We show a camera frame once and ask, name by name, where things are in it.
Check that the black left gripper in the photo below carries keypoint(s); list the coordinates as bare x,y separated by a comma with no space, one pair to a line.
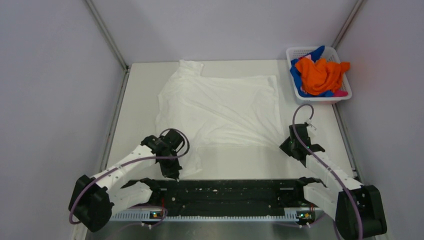
172,172

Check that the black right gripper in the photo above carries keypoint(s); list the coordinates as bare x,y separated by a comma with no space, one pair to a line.
284,146

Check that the white t shirt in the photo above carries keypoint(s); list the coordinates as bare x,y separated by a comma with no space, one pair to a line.
215,112

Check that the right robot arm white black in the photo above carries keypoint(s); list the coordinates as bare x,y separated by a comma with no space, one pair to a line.
356,208

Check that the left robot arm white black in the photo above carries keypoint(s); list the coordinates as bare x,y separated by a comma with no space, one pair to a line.
95,199

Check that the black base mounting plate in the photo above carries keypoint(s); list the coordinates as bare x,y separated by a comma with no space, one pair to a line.
228,198

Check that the pink garment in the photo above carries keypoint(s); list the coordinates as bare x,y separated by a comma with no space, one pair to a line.
340,93

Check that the orange t shirt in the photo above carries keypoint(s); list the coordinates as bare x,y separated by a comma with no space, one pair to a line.
322,75

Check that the blue t shirt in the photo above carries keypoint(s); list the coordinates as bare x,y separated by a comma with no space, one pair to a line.
294,54

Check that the white plastic laundry basket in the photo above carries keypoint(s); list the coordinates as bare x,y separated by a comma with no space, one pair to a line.
333,100

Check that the grey slotted cable duct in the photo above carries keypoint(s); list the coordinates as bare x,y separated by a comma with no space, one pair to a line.
148,216

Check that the grey aluminium corner post right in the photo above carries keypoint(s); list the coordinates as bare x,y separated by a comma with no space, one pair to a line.
359,4

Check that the grey aluminium corner post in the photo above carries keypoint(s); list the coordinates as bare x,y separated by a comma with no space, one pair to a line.
359,4
104,31

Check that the grey aluminium corner post left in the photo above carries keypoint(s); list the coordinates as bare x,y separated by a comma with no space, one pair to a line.
104,31

